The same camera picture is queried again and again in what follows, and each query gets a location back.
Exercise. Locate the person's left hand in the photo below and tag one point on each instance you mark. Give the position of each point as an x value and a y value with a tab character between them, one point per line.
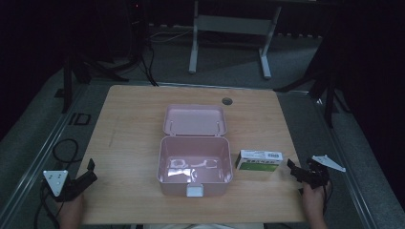
72	210

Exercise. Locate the black metal stand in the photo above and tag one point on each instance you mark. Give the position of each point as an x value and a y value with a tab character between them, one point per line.
95	60
321	82

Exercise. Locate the pink plastic storage box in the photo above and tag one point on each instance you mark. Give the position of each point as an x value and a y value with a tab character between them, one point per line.
195	149

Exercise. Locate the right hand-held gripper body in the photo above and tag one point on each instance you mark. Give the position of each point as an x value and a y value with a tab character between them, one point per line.
318	173

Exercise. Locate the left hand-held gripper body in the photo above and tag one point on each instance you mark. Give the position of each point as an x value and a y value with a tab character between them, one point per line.
59	186

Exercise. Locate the person's right hand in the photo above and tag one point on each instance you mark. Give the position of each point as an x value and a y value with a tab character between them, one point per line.
313	198

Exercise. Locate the white metal desk frame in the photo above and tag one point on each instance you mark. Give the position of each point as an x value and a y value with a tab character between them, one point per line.
232	38

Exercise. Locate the person's light clothing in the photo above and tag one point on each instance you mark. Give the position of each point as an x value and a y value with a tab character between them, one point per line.
203	226

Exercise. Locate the white and green medicine box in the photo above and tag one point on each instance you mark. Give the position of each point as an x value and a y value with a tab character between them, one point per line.
259	160

